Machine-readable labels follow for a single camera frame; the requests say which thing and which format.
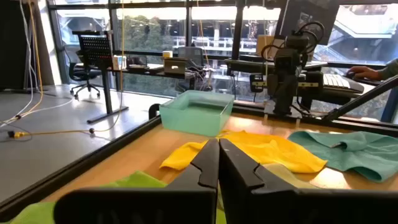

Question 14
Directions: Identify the computer keyboard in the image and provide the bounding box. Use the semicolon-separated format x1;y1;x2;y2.
322;73;365;94

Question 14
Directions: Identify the white cable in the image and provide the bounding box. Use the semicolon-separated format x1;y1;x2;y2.
0;0;75;129

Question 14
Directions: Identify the grey mesh office chair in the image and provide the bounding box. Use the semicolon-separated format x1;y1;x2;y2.
177;46;205;68

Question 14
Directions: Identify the black clamp bracket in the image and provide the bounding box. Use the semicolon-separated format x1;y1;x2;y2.
148;103;160;121

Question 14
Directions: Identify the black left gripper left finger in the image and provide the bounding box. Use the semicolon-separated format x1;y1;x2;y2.
169;138;220;190

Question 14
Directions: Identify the beige device box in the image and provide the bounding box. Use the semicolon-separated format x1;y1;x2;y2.
164;57;188;75

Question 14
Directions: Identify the small white box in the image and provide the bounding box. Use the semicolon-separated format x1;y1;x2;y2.
112;55;127;71

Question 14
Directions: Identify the computer monitor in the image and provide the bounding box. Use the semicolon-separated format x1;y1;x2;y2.
279;0;340;46

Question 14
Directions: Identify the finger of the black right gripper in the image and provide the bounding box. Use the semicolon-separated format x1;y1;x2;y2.
285;76;299;115
273;76;286;115

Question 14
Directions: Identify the cardboard box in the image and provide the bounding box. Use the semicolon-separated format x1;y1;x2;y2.
256;34;275;58

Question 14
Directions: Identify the person's forearm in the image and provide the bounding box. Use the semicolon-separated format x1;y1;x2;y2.
378;58;398;81

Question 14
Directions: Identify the black office chair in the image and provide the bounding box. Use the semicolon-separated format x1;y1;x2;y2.
67;49;102;101

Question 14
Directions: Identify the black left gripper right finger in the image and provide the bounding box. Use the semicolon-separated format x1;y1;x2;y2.
219;138;300;200

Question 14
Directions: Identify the teal microfiber towel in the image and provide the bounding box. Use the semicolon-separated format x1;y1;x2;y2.
287;130;398;183

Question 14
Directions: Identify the teal translucent plastic bin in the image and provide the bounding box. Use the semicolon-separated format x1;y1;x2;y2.
159;90;235;138

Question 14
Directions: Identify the yellow hanging cable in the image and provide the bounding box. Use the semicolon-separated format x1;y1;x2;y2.
7;0;126;139

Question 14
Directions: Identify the yellow microfiber towel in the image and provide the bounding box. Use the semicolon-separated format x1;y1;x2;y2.
160;129;328;174

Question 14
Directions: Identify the orange hanging cable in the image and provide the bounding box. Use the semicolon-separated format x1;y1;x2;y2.
0;0;44;125

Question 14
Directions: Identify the person's hand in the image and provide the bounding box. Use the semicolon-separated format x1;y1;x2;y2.
347;65;384;82

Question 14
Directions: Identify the lime green microfiber towel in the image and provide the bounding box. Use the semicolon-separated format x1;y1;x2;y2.
9;170;227;224

